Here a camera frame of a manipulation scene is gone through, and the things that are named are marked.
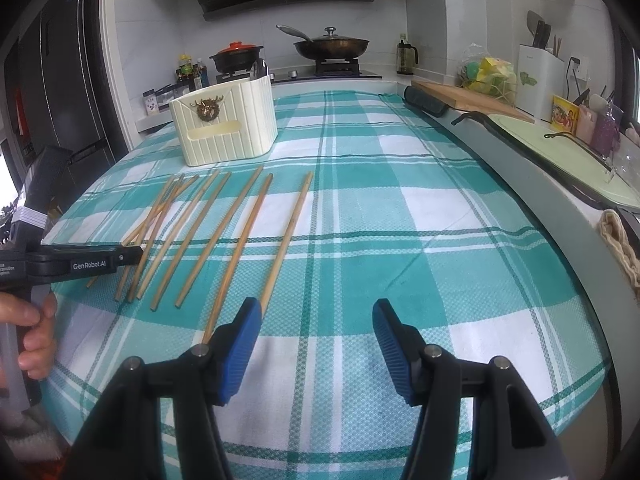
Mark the glass pan lid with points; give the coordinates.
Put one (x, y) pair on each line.
(330, 37)

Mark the dark frying pan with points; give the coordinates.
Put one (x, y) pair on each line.
(330, 50)

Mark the black gas stove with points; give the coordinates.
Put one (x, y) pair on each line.
(335, 70)

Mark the red pot lid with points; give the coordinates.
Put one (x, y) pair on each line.
(236, 47)

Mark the beige knitted cloth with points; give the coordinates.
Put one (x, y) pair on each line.
(622, 250)

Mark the wooden cutting board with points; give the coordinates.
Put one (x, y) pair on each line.
(475, 97)

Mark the plastic bag yellow green contents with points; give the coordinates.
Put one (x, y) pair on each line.
(487, 75)

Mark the white wall socket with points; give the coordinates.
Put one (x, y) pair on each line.
(576, 67)

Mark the black clay pot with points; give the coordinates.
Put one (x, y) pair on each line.
(235, 60)

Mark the cream ribbed utensil holder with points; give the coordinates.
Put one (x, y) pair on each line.
(225, 125)

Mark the metal spoon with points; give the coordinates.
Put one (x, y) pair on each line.
(259, 67)

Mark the purple bottle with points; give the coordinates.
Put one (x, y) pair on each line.
(606, 132)

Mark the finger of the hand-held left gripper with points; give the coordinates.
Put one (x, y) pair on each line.
(127, 257)

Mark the glass kettle black frame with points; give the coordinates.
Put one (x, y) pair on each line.
(406, 57)

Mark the black padded roll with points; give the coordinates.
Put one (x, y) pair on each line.
(425, 101)

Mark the grey spatula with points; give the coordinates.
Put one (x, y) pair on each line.
(532, 25)

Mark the black white spice box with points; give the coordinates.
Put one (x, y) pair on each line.
(150, 102)

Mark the teal white plaid tablecloth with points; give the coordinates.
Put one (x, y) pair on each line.
(400, 220)

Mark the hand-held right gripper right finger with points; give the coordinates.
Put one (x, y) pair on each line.
(392, 355)

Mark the person's left hand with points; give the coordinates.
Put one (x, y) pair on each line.
(42, 335)

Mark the pale green tray black rim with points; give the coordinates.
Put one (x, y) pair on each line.
(560, 152)

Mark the dark sauce bottle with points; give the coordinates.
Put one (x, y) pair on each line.
(199, 76)

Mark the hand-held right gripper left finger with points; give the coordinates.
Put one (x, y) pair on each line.
(240, 355)

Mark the black refrigerator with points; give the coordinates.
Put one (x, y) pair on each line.
(55, 75)

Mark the white knife holder box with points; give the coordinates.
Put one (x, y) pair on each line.
(540, 85)

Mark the colourful printed box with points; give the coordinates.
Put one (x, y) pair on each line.
(565, 114)

